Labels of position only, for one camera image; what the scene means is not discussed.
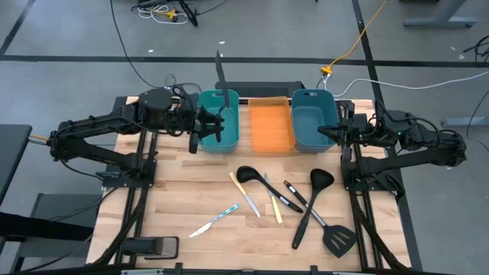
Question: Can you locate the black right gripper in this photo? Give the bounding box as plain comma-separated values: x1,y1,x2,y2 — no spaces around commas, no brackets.
318,113,370,148

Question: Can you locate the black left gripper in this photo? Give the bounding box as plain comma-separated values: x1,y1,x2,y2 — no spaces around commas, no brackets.
182,103,225,154

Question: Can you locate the black solid serving spoon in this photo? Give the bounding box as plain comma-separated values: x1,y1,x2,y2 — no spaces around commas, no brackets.
292,168,335,250

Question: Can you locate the black ladle with white label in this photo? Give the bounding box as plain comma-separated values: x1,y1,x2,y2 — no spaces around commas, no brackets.
235,165,305,214

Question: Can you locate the black slotted spatula steel shank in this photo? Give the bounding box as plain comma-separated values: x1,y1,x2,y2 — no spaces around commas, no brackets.
283,180,359,259

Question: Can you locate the teal plastic bin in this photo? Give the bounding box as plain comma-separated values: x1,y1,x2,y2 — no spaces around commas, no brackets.
197,89,241,154

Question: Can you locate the blue-grey plastic bin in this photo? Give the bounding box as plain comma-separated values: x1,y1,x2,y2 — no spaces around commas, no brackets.
291,89,341,154

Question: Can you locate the orange plastic bin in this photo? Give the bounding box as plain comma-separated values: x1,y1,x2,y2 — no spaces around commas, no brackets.
248,96,296,154

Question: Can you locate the black perforated computer case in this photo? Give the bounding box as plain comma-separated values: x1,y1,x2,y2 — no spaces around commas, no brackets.
215,80,306,99

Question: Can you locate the grey desk foot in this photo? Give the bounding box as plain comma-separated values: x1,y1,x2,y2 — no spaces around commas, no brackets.
403,0,478,28
441,116,489,128

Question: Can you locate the black side table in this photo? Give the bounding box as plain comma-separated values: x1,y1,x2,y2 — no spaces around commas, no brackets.
0,124,34,205

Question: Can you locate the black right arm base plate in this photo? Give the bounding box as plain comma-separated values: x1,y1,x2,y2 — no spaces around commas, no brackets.
342,158,402,192

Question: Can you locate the cream-handled table knife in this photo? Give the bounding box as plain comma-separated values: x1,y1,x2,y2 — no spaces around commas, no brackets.
263,173,284,225
228,171,262,218

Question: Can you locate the white floor cable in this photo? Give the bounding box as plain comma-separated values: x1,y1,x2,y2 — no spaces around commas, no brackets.
316,70,489,99

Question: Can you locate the teal-patterned handle table knife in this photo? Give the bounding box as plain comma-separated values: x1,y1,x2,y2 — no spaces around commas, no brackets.
188,202,241,238

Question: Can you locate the yellow extension cable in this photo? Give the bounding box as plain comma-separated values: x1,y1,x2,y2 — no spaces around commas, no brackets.
320,0,389,76

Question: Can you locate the black right frame strut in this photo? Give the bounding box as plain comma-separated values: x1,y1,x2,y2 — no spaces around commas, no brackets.
349,143,412,270

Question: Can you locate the black frame strut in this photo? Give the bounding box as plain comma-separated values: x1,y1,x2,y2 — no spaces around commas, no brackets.
89,129,160,268
349,143,412,270

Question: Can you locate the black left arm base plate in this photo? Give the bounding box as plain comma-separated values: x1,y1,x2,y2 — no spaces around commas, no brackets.
102,157,157,189

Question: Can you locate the black left frame strut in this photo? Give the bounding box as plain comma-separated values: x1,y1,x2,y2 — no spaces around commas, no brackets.
89,129,160,268

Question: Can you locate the black floor cable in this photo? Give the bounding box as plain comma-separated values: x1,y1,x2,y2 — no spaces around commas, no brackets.
109,0,169,89

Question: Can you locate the white coiled cable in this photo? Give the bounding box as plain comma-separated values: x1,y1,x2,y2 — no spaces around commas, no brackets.
137,5,189,25

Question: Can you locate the black bracket device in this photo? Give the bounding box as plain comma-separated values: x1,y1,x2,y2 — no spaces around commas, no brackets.
121,236,180,260

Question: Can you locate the black table edge rail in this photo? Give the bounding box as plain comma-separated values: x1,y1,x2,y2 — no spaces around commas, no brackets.
87,263,421,275

